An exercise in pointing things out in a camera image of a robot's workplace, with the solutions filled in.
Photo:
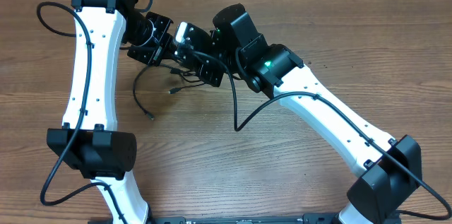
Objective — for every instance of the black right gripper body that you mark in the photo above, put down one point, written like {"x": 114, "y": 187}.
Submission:
{"x": 214, "y": 74}

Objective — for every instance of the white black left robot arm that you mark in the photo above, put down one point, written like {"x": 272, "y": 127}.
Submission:
{"x": 88, "y": 139}

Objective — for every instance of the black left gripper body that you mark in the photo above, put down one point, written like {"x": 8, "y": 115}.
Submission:
{"x": 154, "y": 51}

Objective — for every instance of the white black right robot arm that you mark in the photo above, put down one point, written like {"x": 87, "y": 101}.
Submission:
{"x": 387, "y": 169}

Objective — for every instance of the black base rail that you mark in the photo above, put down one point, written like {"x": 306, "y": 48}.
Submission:
{"x": 307, "y": 218}

